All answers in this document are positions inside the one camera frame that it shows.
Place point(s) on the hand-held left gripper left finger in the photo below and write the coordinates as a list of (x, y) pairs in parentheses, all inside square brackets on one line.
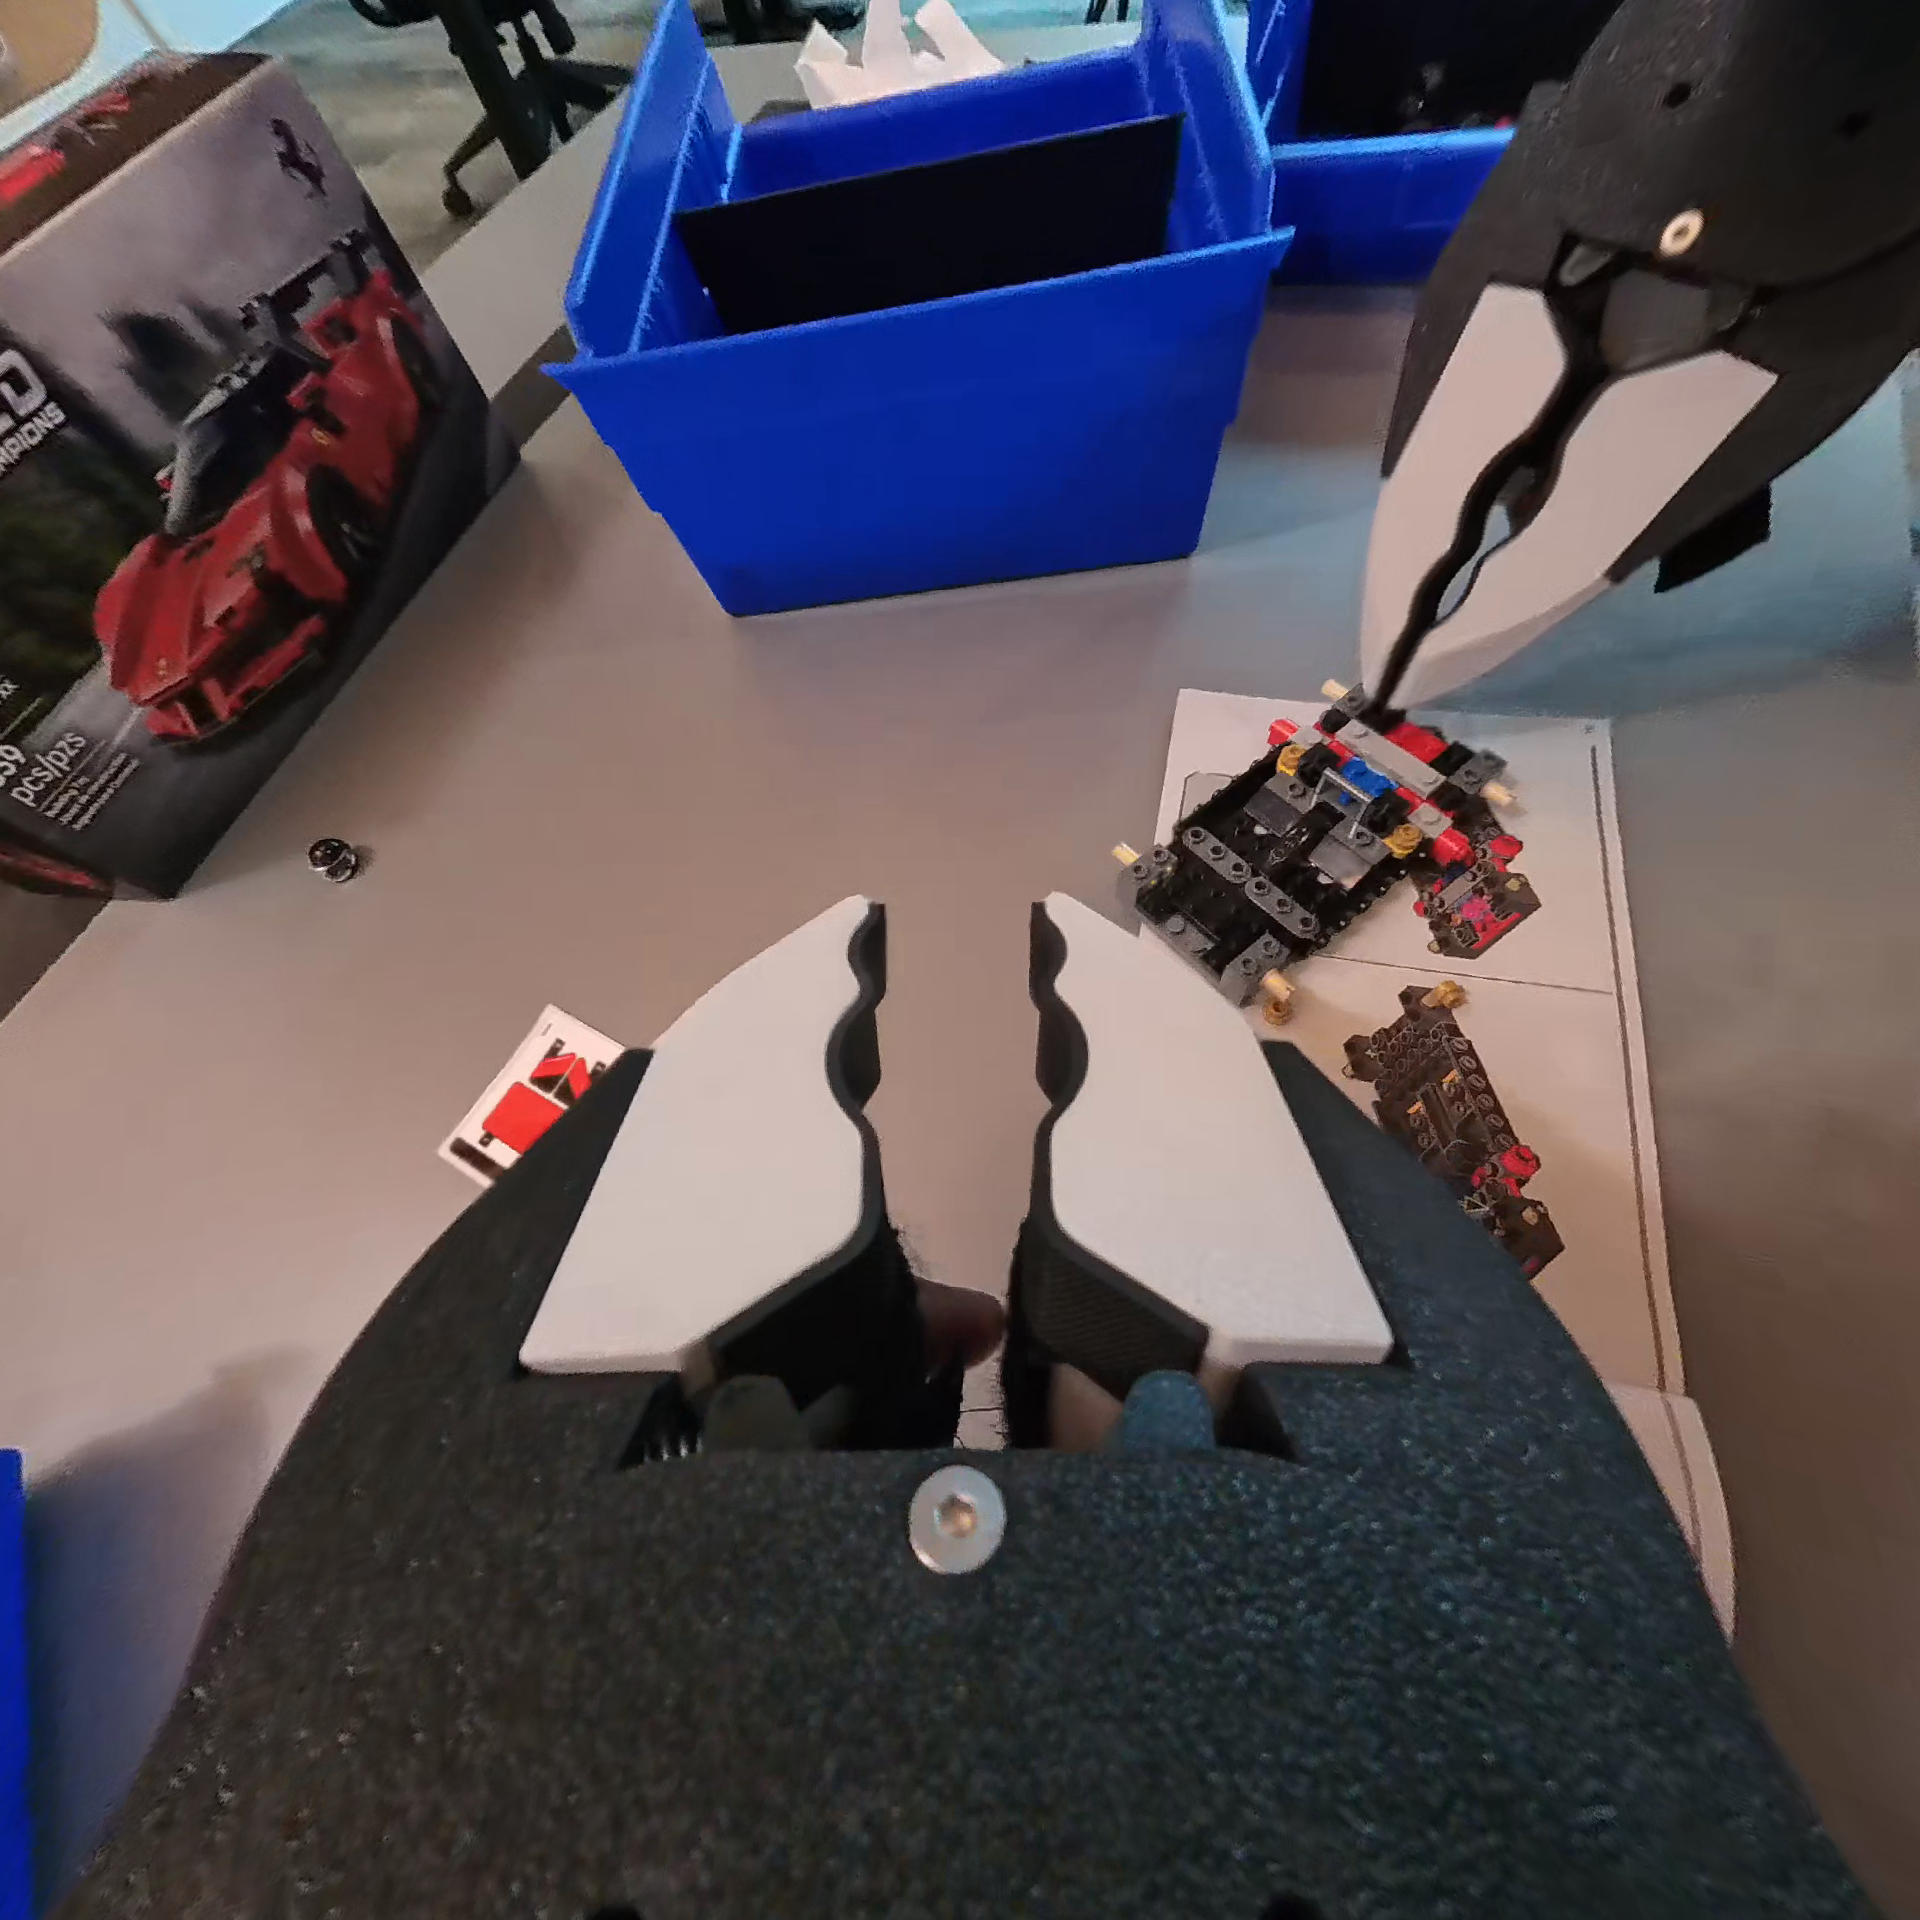
[(721, 1156)]

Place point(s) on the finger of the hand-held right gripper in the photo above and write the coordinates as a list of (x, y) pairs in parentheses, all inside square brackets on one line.
[(1621, 480), (1446, 436)]

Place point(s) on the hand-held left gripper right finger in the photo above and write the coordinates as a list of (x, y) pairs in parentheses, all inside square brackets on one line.
[(1184, 1170)]

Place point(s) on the black lego car chassis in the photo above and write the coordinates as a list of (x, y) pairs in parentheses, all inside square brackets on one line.
[(1275, 885)]

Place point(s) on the lego sticker sheet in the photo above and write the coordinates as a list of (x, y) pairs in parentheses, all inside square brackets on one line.
[(517, 1103)]

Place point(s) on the small dark round lego piece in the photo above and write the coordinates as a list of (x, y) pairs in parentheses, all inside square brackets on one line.
[(331, 860)]

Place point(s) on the lego set box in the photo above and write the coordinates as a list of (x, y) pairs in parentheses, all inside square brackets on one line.
[(224, 495)]

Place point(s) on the small blue plastic bin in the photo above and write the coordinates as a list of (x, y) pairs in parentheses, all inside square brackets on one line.
[(1365, 194)]

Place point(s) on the white instruction booklet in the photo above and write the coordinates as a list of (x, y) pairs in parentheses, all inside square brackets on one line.
[(1558, 930)]

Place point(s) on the large blue plastic bin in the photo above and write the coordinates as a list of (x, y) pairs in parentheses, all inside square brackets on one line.
[(931, 450)]

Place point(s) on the black bin divider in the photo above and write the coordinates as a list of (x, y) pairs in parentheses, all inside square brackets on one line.
[(931, 224)]

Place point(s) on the crumpled white paper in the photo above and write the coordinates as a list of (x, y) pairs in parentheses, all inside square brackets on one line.
[(900, 53)]

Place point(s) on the black background office chair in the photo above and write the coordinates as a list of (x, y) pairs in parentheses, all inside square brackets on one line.
[(510, 76)]

